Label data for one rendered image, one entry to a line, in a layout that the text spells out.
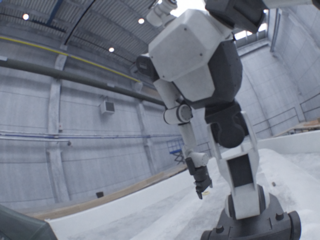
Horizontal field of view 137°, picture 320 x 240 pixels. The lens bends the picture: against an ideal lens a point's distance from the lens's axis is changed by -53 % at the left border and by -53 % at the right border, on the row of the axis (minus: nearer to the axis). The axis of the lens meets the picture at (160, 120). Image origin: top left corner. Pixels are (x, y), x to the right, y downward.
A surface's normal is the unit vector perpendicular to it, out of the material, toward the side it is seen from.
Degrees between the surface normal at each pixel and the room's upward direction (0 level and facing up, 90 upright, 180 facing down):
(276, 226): 45
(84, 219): 90
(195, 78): 117
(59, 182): 90
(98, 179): 90
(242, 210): 91
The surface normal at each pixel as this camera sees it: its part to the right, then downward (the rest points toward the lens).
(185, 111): 0.55, -0.11
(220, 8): -0.92, 0.02
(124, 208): 0.68, -0.36
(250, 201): -0.53, -0.07
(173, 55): -0.67, 0.53
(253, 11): 0.27, 0.75
